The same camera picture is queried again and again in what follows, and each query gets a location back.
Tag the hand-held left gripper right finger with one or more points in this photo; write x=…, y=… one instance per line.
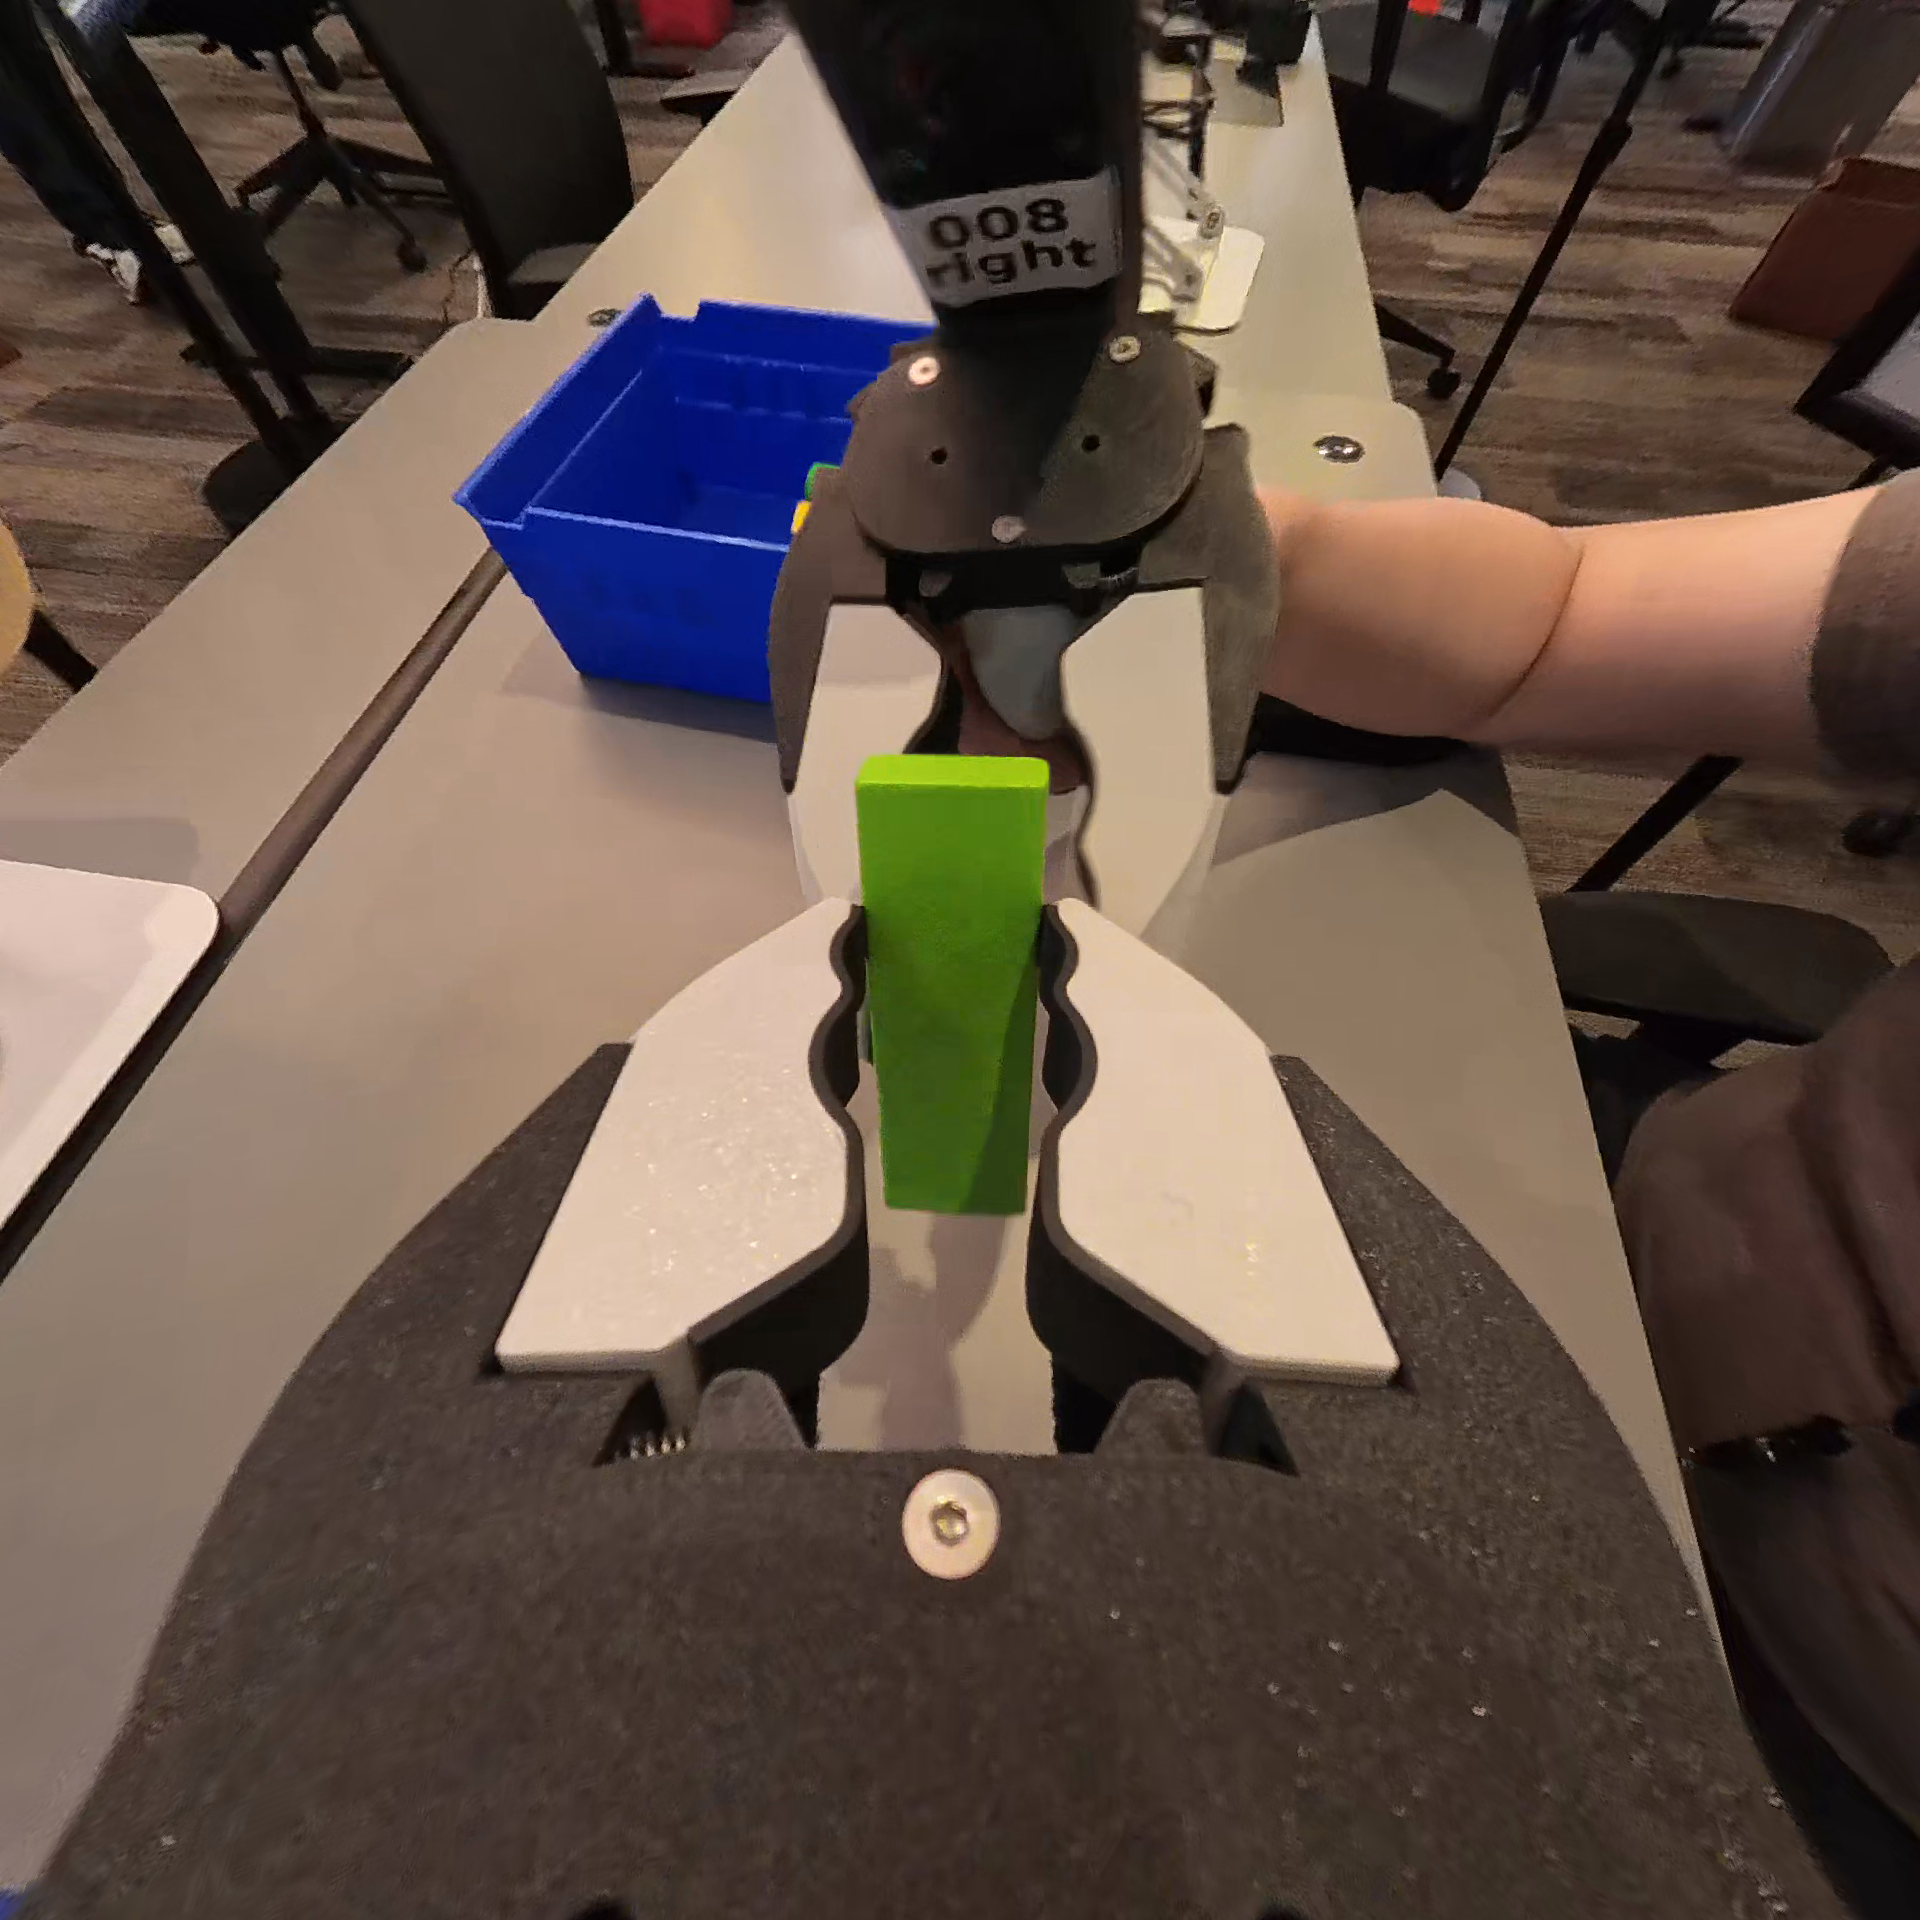
x=1216, y=1202

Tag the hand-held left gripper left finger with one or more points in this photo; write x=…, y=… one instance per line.
x=692, y=1202

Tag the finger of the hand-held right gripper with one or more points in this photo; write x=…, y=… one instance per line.
x=829, y=795
x=1156, y=766

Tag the lime green plank block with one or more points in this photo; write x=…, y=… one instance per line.
x=955, y=992

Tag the blue plastic bin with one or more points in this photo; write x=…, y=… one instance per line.
x=646, y=573

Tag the person's right forearm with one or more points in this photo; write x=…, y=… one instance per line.
x=1500, y=616

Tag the wooden document stand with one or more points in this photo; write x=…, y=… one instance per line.
x=1216, y=263
x=92, y=1008

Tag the black office chair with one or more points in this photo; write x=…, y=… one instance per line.
x=255, y=108
x=1456, y=92
x=1726, y=962
x=495, y=122

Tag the black metal pole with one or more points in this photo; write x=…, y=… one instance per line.
x=1562, y=242

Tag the cardboard box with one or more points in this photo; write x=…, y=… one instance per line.
x=1846, y=246

